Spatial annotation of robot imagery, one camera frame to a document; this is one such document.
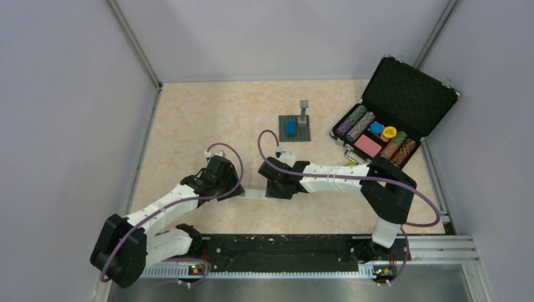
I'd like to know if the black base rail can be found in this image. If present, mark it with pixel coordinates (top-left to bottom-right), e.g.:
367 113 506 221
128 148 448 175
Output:
166 233 401 276

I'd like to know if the grey lego baseplate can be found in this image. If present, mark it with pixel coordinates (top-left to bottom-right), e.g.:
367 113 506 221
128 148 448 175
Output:
278 115 311 142

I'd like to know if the black poker chip case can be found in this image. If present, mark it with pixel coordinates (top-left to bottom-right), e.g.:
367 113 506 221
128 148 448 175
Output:
329 55 461 168

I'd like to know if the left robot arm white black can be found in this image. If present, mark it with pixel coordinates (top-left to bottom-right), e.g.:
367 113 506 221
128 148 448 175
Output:
89 154 244 288

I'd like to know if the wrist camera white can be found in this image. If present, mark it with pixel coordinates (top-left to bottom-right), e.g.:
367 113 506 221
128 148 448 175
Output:
275 146 297 167
205 150 225 160

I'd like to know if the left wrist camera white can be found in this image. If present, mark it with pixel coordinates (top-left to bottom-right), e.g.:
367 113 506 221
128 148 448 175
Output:
205 150 225 160

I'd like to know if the grey lego tower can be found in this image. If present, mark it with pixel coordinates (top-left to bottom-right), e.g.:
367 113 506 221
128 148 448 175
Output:
298 100 309 127

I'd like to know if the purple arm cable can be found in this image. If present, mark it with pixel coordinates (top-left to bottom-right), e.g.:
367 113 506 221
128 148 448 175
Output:
99 142 245 288
256 129 442 286

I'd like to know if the blue round chip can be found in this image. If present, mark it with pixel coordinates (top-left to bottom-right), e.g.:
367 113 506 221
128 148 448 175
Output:
370 122 384 135

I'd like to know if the pink card deck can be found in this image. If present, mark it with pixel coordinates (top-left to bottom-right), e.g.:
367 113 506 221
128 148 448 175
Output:
354 135 383 158

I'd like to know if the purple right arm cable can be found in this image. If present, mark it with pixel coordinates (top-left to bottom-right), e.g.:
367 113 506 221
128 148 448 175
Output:
256 129 442 286

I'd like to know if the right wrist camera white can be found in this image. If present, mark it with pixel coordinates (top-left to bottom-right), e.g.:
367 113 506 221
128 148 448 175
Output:
275 146 297 167

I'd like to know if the blue lego brick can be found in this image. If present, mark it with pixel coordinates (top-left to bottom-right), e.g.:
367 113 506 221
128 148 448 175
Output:
285 120 297 137

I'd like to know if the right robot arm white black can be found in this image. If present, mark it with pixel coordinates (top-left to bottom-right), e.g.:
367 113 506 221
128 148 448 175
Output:
258 157 417 259

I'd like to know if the yellow dealer button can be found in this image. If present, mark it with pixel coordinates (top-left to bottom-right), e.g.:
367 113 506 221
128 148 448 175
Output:
382 126 397 139

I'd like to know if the white remote control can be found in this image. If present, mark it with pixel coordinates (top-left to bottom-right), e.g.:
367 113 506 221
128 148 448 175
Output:
241 189 269 200

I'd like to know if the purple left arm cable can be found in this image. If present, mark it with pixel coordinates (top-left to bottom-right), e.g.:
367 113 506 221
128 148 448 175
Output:
99 142 245 288

